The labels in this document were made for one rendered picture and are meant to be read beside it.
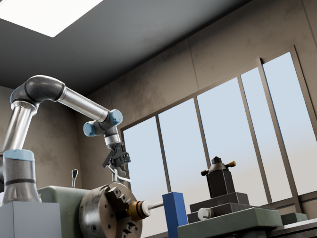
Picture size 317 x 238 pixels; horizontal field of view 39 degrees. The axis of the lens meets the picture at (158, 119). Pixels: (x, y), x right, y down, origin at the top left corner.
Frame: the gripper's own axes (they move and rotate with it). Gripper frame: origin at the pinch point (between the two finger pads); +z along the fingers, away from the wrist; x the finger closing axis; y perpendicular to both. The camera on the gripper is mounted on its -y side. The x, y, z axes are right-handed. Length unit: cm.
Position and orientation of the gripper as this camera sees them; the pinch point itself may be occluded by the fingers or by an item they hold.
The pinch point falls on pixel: (121, 182)
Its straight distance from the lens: 239.6
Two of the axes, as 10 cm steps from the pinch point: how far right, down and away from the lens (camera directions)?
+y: 8.1, -3.3, -4.9
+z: 2.9, 9.4, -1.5
